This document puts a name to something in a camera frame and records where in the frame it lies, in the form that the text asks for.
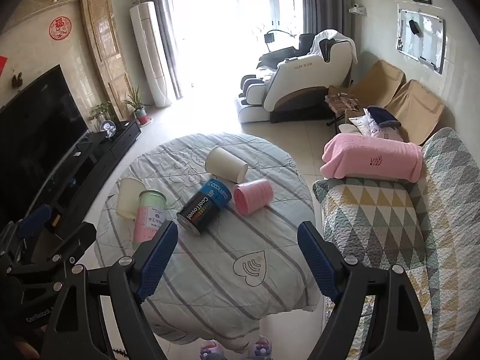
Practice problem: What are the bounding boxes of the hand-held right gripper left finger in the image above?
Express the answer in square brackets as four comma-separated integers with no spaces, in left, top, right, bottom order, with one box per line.
[47,220,179,360]

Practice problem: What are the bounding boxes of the white standing air conditioner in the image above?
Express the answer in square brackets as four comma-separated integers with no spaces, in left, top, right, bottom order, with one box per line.
[130,1,173,108]

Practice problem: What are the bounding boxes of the wall whiteboard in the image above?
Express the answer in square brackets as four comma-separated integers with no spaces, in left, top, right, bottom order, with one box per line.
[397,3,447,75]

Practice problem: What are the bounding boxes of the red round wall decoration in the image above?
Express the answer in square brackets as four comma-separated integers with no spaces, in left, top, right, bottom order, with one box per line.
[49,16,71,40]

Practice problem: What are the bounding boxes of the white pillow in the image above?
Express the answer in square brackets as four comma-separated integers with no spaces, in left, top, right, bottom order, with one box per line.
[349,114,404,143]

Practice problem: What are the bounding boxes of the black television cabinet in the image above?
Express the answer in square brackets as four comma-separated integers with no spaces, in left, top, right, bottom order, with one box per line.
[45,120,142,220]

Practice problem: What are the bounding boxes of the pink towel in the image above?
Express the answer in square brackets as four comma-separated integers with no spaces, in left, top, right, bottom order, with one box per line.
[320,133,424,184]

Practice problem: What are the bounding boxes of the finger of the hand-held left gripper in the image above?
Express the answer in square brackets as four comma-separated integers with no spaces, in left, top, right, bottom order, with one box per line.
[0,204,53,264]
[5,221,98,275]

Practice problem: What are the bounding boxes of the leafy potted plant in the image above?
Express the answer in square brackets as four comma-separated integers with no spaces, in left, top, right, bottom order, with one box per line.
[89,101,115,133]

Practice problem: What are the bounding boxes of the grey curtain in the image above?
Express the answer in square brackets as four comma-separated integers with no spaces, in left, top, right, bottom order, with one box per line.
[147,0,184,100]
[300,0,353,43]

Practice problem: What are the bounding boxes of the green and pink canister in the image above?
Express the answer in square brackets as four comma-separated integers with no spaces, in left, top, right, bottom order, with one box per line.
[132,189,167,250]

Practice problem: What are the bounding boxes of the quilted patterned sofa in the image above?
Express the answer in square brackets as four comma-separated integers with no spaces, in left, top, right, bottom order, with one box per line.
[313,127,480,360]

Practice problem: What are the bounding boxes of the white cloth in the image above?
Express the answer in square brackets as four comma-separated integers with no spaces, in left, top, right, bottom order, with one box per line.
[313,30,359,65]

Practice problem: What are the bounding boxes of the black and blue canister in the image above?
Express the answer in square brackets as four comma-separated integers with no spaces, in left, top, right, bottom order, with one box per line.
[176,178,230,237]

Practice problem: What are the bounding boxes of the white massage chair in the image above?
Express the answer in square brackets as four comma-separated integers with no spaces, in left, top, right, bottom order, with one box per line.
[234,30,359,124]

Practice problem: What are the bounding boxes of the black television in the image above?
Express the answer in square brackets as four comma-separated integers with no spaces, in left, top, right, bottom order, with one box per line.
[0,64,90,211]

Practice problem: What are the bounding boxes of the cream paper cup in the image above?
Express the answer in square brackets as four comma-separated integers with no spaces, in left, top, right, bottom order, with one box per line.
[116,177,146,219]
[205,146,249,184]

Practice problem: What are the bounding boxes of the cardboard box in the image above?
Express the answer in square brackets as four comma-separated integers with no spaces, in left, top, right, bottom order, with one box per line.
[324,89,367,134]

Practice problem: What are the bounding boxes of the pink ribbed cup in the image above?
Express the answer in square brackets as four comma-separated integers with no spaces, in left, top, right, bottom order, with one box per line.
[233,179,272,217]

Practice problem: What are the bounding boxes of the purple slipper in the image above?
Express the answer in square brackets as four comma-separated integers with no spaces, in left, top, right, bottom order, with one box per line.
[253,339,273,360]
[200,339,220,360]

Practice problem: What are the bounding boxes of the dark blue cloth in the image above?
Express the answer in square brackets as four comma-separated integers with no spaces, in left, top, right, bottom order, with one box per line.
[367,106,402,127]

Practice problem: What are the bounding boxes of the brown sofa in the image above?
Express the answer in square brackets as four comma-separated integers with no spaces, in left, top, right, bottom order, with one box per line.
[328,60,445,147]

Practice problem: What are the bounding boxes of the potted plant red pot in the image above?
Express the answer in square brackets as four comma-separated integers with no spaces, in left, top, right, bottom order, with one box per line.
[124,86,153,127]

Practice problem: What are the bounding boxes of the black phone stand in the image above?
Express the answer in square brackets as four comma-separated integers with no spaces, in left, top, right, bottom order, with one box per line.
[262,29,298,52]

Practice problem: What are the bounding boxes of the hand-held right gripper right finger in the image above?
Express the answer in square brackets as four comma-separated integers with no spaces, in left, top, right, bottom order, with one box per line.
[297,220,451,360]

